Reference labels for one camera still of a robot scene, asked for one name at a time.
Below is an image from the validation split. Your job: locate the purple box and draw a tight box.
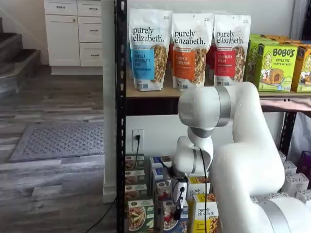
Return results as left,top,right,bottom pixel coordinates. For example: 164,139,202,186
300,150,311,174

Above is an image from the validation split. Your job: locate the white wall outlet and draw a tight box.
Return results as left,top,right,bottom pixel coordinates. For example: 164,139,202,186
132,129,144,152

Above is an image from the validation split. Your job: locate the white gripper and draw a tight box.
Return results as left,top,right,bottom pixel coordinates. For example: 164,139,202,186
171,179,189,219

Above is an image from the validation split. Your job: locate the wooden shelf board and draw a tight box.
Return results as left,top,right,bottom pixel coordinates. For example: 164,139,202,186
126,79,311,98

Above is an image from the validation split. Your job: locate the dark wooden staircase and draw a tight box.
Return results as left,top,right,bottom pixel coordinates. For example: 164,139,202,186
0,17,41,98

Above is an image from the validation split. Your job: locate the blue purely elizabeth granola bag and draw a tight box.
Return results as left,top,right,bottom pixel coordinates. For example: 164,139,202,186
126,41,134,80
128,9,173,92

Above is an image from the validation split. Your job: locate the white kitchen cabinet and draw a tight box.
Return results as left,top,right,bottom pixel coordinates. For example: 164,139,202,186
43,0,103,75

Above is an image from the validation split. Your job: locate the black metal shelf rack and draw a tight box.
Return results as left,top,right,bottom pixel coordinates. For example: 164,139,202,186
114,0,311,233

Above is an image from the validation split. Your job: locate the grey patterned doormat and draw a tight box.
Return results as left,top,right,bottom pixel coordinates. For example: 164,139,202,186
7,122,105,163

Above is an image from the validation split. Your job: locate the short looped black cable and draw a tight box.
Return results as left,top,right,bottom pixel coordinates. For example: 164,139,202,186
172,179,186,212

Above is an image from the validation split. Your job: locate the green Bobo's apple pie box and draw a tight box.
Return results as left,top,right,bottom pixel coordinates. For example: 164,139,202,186
245,33,265,84
257,43,298,92

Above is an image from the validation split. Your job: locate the orange purely elizabeth granola bag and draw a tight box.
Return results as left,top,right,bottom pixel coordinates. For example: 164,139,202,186
171,13,216,92

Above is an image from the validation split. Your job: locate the yellow purely elizabeth box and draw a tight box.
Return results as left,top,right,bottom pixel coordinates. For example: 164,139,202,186
186,175,211,195
188,193,219,233

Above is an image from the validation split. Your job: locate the green oatmeal box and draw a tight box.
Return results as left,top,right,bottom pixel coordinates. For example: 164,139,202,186
125,154,145,171
125,169,146,185
125,183,148,201
128,199,155,231

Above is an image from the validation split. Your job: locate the blue label granola box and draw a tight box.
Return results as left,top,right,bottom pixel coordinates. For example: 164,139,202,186
152,167,172,182
149,156,174,170

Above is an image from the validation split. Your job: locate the blue white berry oatmeal box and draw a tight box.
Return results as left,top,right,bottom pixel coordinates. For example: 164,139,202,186
155,181,174,201
155,198,189,233

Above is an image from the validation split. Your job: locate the black power cord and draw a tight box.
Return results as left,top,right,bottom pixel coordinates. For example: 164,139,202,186
85,134,142,233

